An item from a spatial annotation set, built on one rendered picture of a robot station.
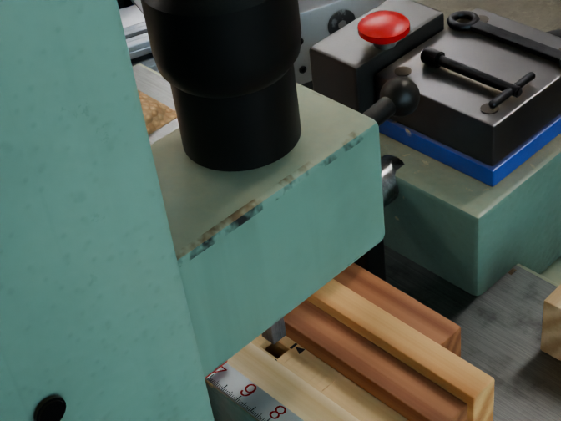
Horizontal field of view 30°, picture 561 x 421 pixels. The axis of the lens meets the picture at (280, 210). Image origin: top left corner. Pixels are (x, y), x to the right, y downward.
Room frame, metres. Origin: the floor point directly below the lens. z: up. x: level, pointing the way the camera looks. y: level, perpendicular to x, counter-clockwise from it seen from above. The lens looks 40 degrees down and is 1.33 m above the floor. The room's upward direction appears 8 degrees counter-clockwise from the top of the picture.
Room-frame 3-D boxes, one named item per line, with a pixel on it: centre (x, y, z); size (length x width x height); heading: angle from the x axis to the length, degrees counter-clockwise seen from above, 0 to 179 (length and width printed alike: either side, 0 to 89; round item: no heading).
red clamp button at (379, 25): (0.53, -0.07, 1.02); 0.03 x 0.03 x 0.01
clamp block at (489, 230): (0.52, -0.11, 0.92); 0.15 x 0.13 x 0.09; 39
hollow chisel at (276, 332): (0.37, 0.01, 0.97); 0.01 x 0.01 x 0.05; 39
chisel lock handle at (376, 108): (0.41, -0.05, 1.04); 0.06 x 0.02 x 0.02; 129
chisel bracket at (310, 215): (0.35, 0.03, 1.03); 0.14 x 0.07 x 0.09; 129
